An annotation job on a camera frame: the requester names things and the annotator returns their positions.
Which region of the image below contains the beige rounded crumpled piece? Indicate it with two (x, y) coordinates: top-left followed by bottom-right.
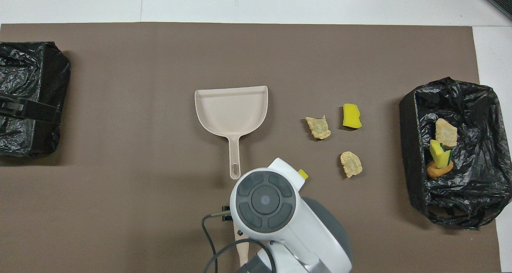
(340, 151), (363, 179)

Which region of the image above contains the black bag lined bin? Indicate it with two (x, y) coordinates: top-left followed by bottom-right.
(0, 41), (72, 157)
(399, 77), (512, 230)

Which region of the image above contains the brown oval bread roll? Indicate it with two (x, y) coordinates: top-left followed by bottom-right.
(426, 161), (454, 179)

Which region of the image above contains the beige piece with flap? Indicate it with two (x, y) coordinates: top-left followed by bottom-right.
(305, 114), (332, 140)

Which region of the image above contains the orange striped bread piece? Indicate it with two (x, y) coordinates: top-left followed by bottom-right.
(435, 118), (458, 147)

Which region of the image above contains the brown paper table mat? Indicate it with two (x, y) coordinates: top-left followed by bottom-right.
(0, 22), (502, 273)

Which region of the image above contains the rectangular yellow sponge piece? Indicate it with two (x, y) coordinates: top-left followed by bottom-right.
(342, 103), (363, 129)

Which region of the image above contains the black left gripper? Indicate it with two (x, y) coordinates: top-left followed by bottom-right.
(0, 96), (61, 124)

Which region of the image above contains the beige plastic dustpan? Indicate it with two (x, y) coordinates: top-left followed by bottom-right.
(195, 85), (268, 180)

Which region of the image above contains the notched yellow sponge piece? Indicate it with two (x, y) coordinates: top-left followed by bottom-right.
(430, 139), (454, 169)

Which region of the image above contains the beige handled black bristle brush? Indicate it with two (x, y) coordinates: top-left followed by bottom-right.
(234, 221), (250, 267)

